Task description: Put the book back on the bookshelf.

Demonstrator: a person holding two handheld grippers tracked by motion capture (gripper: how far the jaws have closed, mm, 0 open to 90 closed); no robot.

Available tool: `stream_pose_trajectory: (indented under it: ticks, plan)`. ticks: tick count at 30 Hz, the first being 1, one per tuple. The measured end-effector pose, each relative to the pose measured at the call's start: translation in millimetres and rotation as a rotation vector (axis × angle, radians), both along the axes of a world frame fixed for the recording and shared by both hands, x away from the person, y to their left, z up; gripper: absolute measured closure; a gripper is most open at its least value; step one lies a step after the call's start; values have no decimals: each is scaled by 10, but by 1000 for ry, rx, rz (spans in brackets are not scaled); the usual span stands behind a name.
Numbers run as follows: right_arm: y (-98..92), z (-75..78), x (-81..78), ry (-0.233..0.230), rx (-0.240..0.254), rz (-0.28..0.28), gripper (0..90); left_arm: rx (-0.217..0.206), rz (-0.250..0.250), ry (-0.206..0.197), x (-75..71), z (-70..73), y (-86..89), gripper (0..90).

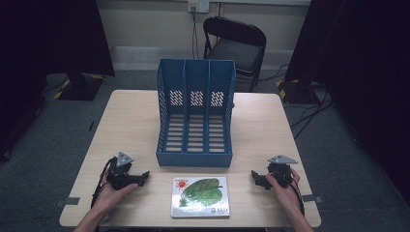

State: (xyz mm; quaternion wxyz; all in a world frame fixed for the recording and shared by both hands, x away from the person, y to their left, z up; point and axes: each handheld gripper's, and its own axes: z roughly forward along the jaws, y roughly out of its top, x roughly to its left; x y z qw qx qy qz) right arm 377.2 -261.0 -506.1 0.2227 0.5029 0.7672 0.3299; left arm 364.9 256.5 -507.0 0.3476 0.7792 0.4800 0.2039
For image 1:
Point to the person's right hand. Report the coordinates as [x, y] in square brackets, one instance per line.
[285, 195]

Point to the person's left hand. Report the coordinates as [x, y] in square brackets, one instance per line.
[109, 198]

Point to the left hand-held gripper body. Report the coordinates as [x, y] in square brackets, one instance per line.
[121, 175]

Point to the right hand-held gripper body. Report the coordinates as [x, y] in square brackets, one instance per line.
[279, 172]

